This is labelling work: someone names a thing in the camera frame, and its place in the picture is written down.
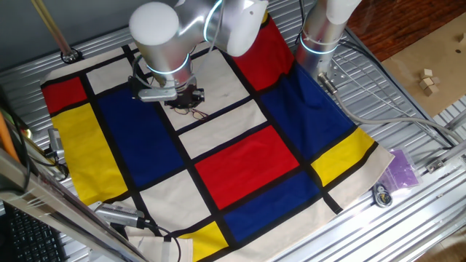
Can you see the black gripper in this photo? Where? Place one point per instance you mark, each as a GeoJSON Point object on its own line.
{"type": "Point", "coordinates": [189, 96]}

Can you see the brown thin-framed glasses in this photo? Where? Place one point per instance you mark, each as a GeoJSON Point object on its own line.
{"type": "Point", "coordinates": [198, 114]}

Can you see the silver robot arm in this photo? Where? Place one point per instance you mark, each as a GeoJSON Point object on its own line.
{"type": "Point", "coordinates": [156, 36]}

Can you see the colour block tablecloth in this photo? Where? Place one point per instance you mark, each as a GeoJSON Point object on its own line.
{"type": "Point", "coordinates": [247, 167]}

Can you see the black keyboard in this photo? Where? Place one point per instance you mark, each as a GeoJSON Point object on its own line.
{"type": "Point", "coordinates": [32, 236]}

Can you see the purple plastic bag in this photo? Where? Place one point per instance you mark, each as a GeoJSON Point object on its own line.
{"type": "Point", "coordinates": [400, 171]}

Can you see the small wooden cube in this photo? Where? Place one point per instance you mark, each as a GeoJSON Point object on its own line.
{"type": "Point", "coordinates": [431, 90]}
{"type": "Point", "coordinates": [425, 83]}
{"type": "Point", "coordinates": [426, 73]}

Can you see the brown cardboard sheet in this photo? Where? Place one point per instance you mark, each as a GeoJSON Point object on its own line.
{"type": "Point", "coordinates": [429, 51]}

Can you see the silver camera with label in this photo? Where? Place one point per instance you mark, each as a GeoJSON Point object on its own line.
{"type": "Point", "coordinates": [118, 214]}

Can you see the small silver ribbed camera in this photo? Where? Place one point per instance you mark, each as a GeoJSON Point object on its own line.
{"type": "Point", "coordinates": [55, 142]}

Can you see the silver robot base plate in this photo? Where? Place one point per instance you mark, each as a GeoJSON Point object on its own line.
{"type": "Point", "coordinates": [340, 74]}

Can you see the aluminium frame beam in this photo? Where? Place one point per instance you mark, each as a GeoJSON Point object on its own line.
{"type": "Point", "coordinates": [54, 196]}

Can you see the silver corner bracket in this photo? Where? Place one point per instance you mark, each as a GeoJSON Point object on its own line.
{"type": "Point", "coordinates": [435, 166]}

